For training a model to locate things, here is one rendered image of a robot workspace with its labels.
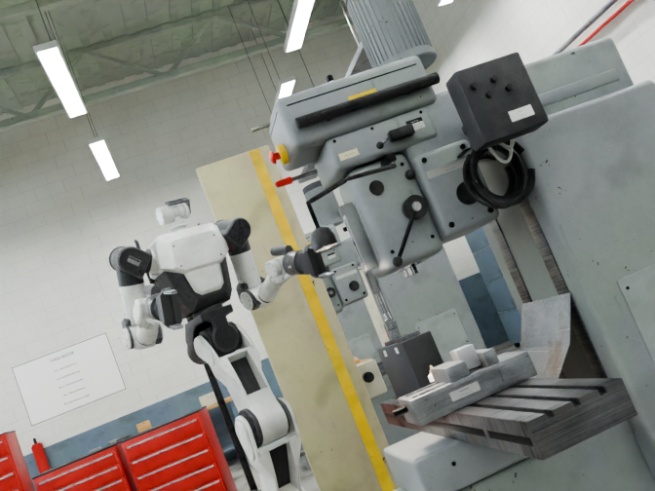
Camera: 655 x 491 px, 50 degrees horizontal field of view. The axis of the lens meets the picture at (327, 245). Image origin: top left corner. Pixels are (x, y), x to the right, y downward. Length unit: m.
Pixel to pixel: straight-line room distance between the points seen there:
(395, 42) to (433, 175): 0.44
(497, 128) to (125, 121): 10.19
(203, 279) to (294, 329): 1.27
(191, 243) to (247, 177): 1.35
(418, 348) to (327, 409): 1.42
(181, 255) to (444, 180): 1.01
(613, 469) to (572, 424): 0.65
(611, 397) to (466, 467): 0.55
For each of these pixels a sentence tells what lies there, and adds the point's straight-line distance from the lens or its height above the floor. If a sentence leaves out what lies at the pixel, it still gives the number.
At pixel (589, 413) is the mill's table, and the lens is 1.57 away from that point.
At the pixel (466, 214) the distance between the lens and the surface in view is 2.10.
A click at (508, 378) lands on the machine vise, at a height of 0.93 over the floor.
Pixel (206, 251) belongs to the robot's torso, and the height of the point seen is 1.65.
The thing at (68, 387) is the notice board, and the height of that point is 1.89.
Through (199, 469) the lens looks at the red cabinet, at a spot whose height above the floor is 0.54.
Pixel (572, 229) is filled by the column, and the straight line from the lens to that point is 2.10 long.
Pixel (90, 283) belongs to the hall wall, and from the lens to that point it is 11.27.
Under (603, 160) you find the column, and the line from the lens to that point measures 2.20.
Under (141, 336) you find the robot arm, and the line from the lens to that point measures 2.54.
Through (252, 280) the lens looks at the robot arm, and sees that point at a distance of 2.81.
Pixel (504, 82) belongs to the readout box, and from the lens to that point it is 1.98.
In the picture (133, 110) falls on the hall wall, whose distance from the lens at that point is 11.88.
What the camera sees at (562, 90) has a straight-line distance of 2.36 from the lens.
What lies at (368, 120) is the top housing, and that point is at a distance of 2.09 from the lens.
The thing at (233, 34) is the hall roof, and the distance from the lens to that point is 11.93.
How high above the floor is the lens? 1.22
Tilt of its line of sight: 7 degrees up
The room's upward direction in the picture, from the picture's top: 22 degrees counter-clockwise
